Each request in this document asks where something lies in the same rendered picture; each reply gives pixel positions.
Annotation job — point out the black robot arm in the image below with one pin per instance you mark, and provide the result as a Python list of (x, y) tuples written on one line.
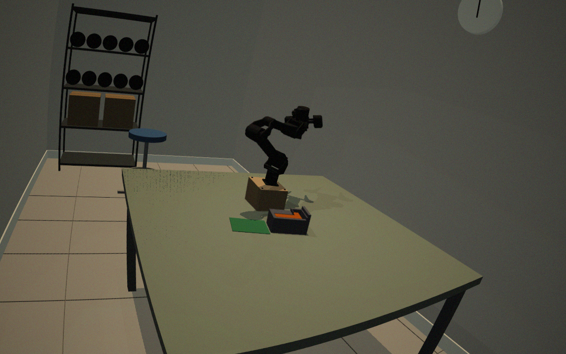
[(260, 135)]

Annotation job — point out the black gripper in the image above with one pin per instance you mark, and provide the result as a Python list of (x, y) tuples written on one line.
[(316, 120)]

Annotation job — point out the orange l-shaped part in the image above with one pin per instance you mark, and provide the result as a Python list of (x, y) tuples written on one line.
[(295, 215)]

